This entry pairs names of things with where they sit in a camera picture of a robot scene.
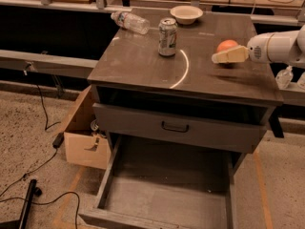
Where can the white paper bowl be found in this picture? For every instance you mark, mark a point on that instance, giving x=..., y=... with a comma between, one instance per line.
x=186, y=15

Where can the grey upper drawer with handle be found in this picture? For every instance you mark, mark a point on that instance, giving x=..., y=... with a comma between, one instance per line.
x=222, y=135

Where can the cardboard box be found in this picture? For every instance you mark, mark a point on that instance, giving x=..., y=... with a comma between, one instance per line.
x=83, y=145

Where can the grey drawer cabinet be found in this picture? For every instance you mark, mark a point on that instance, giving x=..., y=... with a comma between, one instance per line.
x=132, y=74

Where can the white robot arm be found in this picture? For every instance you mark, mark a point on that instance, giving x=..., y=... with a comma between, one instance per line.
x=286, y=47

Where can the black stand base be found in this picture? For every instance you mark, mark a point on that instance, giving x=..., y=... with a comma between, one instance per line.
x=21, y=223

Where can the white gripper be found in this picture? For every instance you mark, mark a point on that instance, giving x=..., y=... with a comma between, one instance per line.
x=257, y=50

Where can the silver soda can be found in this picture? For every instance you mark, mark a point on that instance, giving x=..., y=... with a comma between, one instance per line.
x=167, y=36

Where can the grey metal rail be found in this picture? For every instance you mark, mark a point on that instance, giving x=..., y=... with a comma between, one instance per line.
x=46, y=63

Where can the orange fruit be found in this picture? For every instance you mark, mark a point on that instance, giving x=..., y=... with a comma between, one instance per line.
x=224, y=45

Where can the clear plastic water bottle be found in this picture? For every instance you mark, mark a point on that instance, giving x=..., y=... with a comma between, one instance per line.
x=131, y=22

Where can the grey open lower drawer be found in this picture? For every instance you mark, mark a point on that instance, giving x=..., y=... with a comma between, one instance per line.
x=152, y=184

